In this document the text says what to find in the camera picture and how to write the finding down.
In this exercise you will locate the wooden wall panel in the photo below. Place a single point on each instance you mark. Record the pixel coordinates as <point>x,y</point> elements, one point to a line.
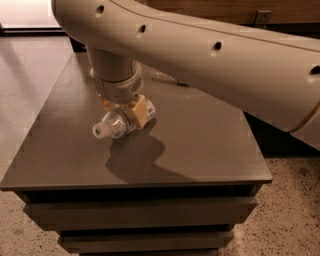
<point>243,11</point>

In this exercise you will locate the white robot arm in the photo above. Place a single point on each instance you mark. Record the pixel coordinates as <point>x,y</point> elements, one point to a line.
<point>273,76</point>

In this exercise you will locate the clear empty plastic bottle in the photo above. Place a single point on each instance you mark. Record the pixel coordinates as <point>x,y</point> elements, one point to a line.
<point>164,78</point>

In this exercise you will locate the right metal bracket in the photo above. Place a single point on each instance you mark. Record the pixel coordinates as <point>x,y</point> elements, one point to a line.
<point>262,17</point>

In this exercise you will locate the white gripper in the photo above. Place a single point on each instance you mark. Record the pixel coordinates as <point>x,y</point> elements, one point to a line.
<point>120,90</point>

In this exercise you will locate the grey drawer cabinet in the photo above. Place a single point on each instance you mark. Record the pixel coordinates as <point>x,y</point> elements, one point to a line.
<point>175,188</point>

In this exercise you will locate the blue label plastic bottle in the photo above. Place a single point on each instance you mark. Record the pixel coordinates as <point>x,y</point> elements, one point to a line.
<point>117,122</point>

